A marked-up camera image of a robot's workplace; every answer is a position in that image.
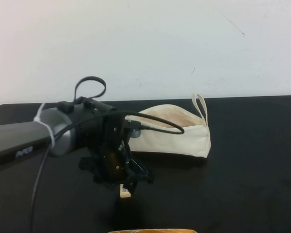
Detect long black camera cable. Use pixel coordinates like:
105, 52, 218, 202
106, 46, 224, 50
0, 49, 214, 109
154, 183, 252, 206
30, 110, 185, 233

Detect small yellow eraser with barcode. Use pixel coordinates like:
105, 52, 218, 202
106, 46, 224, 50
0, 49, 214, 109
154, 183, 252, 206
119, 183, 132, 199

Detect white zip tie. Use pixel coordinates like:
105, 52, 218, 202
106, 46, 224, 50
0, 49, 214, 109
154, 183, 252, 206
33, 103, 56, 149

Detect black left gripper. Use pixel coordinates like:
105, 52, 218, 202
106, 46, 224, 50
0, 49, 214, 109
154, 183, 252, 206
78, 114, 156, 195

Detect yellow rimmed object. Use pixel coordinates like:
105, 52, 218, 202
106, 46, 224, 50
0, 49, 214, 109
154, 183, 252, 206
107, 221, 197, 233

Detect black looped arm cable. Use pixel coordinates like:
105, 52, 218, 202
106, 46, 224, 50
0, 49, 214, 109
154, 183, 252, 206
74, 76, 107, 102

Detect cream fabric pencil case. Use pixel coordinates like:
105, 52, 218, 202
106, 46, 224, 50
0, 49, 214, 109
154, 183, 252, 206
125, 93, 212, 158

